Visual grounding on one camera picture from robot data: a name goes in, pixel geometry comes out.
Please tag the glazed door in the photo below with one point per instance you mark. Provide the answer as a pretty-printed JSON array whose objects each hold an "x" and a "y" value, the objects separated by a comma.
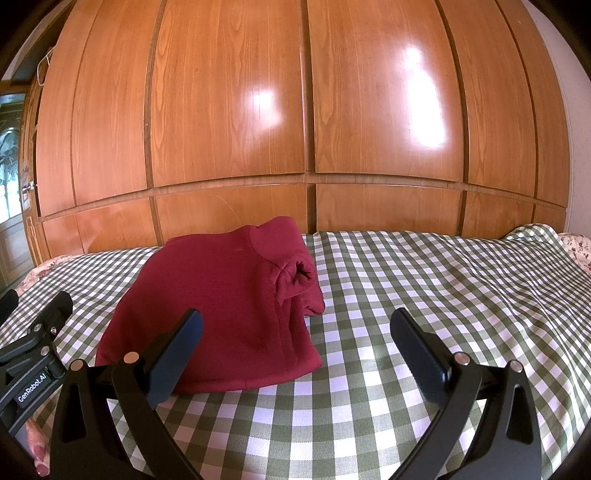
[{"x": 11, "y": 161}]

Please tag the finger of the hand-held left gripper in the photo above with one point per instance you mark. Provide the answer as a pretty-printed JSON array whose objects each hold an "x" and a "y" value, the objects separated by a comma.
[
  {"x": 7, "y": 304},
  {"x": 57, "y": 309}
]

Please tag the wooden panel door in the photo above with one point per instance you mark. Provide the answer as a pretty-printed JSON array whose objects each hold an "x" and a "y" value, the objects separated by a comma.
[{"x": 31, "y": 230}]

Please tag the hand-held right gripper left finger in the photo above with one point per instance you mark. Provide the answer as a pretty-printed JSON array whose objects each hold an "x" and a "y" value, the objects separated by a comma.
[{"x": 178, "y": 355}]

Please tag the wooden wardrobe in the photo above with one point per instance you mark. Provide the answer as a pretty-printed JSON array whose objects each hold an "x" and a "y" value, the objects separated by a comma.
[{"x": 231, "y": 115}]

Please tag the green white checked blanket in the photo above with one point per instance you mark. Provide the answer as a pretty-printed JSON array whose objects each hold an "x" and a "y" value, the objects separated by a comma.
[{"x": 415, "y": 277}]

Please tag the dark red fleece sweatshirt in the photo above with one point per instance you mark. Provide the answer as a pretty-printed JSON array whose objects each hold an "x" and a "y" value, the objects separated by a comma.
[{"x": 221, "y": 300}]

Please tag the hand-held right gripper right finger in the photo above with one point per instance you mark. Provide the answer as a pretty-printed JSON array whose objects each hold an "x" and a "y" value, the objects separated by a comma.
[{"x": 418, "y": 357}]

